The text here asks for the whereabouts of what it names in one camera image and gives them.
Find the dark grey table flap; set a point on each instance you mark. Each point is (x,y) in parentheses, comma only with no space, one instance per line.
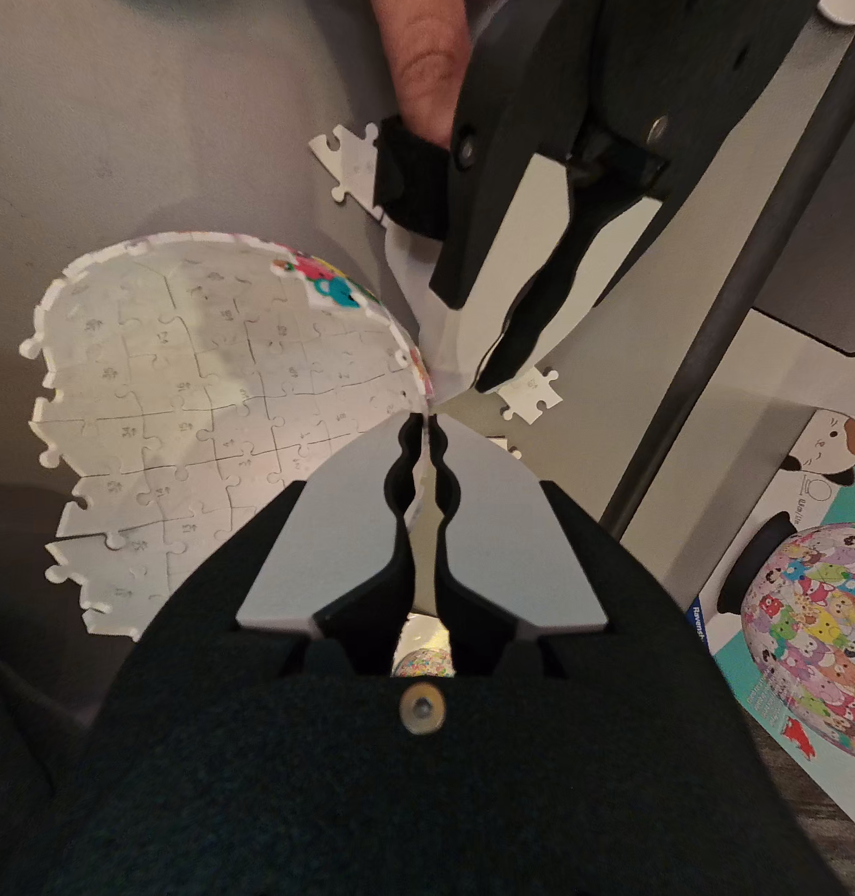
(826,266)

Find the puzzle pieces group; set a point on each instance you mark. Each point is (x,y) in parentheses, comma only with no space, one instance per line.
(346,161)

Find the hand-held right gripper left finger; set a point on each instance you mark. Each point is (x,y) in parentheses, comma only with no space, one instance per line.
(330,546)

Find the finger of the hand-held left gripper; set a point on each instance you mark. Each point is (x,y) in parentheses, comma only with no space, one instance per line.
(588,273)
(518,252)

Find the partly built white puzzle ball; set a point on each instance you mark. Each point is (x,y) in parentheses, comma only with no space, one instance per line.
(190,406)

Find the colourful puzzle ball box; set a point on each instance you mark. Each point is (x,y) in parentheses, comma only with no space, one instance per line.
(805,616)

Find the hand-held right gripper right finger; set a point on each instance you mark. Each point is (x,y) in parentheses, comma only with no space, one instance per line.
(525,546)

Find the printed instruction leaflet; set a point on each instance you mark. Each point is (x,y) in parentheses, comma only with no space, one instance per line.
(425,651)

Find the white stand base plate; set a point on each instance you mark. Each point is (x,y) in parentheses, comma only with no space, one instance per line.
(850,9)

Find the person's left hand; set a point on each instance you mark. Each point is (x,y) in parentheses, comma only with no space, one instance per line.
(427,49)

